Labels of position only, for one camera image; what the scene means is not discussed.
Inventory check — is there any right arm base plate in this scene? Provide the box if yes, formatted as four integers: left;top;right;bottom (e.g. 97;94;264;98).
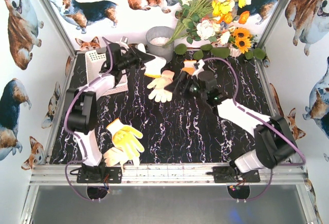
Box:
206;162;261;183

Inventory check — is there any white glove orange cuff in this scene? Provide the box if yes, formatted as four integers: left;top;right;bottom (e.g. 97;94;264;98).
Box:
137;43;167;78

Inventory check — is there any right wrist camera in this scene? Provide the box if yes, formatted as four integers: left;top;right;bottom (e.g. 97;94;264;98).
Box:
191;60;205;78

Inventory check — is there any white plastic storage basket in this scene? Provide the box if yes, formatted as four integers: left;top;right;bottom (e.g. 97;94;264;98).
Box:
85;50;128;99

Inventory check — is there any orange dotted glove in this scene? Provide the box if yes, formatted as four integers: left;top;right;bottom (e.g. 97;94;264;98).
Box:
181;60;197;75

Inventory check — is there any artificial flower bouquet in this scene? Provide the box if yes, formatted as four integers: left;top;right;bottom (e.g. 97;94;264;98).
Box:
166;0;251;45

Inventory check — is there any cream glove at front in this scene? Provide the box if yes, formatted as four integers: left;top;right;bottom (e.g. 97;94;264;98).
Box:
103;147;130;173

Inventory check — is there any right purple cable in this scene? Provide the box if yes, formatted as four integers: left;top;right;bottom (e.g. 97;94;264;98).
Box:
200;57;307;202

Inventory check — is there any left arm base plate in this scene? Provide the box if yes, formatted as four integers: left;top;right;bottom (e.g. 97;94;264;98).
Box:
77;164;122;183

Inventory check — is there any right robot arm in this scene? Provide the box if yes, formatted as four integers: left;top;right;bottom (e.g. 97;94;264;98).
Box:
165;71;297;174

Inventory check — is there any cream knit glove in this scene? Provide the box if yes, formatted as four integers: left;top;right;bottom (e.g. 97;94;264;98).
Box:
147;70;175;103

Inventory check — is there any yellow palm glove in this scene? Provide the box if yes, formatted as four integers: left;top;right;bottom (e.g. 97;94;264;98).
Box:
106;118;144;166

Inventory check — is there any small sunflower pot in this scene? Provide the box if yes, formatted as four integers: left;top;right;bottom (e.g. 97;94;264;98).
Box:
229;27;258;57

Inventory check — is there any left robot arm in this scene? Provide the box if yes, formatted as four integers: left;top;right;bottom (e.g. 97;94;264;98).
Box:
64;42;167;167

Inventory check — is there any grey metal bucket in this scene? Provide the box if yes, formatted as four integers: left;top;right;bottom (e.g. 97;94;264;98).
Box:
145;26;174;63

